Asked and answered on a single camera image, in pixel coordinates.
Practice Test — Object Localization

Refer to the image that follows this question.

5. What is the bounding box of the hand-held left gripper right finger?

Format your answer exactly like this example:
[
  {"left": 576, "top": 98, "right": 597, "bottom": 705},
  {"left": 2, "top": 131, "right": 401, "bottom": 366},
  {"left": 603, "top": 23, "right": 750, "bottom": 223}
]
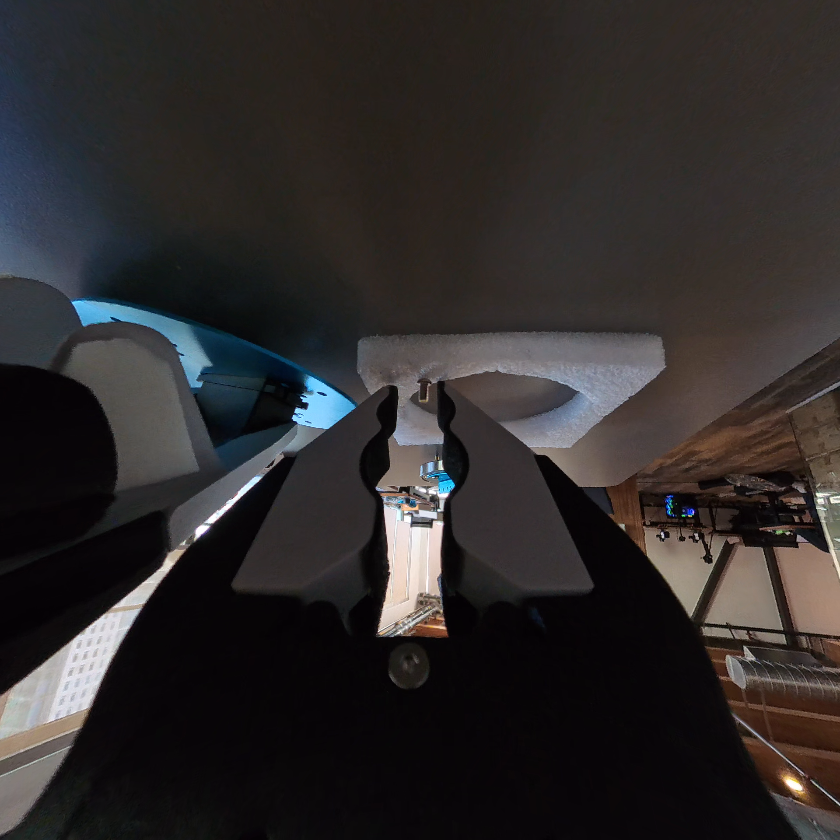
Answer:
[{"left": 435, "top": 379, "right": 595, "bottom": 636}]

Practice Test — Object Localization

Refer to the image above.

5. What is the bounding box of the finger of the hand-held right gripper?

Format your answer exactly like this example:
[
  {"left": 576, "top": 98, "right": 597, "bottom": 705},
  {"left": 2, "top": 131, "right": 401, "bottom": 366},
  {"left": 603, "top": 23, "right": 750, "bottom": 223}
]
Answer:
[
  {"left": 49, "top": 322, "right": 317, "bottom": 553},
  {"left": 0, "top": 276, "right": 84, "bottom": 370}
]

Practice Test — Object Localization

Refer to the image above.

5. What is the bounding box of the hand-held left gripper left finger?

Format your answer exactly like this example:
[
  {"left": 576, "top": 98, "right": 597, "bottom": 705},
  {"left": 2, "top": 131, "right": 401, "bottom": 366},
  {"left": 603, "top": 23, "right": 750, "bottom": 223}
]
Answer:
[{"left": 231, "top": 385, "right": 400, "bottom": 637}]

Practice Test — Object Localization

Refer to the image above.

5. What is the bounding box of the blue round metal plate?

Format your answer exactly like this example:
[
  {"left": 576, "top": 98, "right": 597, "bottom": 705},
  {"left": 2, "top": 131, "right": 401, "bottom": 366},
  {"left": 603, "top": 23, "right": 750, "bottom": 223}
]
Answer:
[{"left": 69, "top": 298, "right": 358, "bottom": 432}]

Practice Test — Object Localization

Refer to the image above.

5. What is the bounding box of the white foam piece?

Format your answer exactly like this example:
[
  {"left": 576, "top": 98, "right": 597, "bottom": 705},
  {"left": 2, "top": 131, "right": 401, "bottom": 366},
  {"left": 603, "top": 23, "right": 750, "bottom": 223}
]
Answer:
[{"left": 356, "top": 331, "right": 665, "bottom": 449}]

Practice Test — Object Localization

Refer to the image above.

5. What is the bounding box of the silver ventilation duct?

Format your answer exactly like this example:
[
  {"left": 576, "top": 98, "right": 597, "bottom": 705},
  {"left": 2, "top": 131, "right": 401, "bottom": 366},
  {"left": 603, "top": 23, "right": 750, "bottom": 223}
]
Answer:
[{"left": 725, "top": 653, "right": 840, "bottom": 711}]

